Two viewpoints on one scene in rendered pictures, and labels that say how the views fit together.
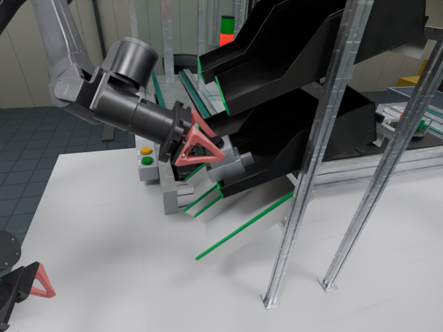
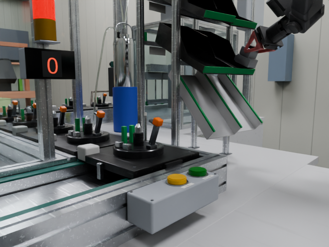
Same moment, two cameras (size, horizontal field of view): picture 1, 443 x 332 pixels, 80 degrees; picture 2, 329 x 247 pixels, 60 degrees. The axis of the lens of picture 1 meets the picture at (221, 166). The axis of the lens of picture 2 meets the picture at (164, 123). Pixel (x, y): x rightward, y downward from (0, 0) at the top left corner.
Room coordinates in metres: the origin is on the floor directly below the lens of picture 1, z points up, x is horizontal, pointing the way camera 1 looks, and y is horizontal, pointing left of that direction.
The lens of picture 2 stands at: (1.14, 0.78, 1.16)
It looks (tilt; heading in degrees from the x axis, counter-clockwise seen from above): 8 degrees down; 242
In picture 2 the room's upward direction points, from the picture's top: straight up
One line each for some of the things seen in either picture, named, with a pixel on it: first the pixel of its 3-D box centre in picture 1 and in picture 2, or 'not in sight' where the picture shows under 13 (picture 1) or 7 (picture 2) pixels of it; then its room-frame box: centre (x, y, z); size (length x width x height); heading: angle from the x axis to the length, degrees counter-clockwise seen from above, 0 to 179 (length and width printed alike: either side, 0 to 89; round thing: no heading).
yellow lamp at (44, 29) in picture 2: not in sight; (45, 31); (1.06, 0.01, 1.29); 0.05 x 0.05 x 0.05
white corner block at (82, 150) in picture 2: not in sight; (88, 152); (0.97, 0.00, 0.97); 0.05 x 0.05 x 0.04; 19
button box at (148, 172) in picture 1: (147, 158); (176, 195); (0.85, 0.29, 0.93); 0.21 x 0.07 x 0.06; 19
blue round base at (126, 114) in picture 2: not in sight; (125, 109); (0.53, -0.89, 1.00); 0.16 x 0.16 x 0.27
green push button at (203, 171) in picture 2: (147, 161); (197, 173); (0.79, 0.27, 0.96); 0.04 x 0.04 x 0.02
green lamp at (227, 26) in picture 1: (227, 26); not in sight; (1.06, 0.01, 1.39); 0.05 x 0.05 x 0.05
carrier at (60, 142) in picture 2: not in sight; (87, 127); (0.92, -0.18, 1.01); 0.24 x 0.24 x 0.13; 19
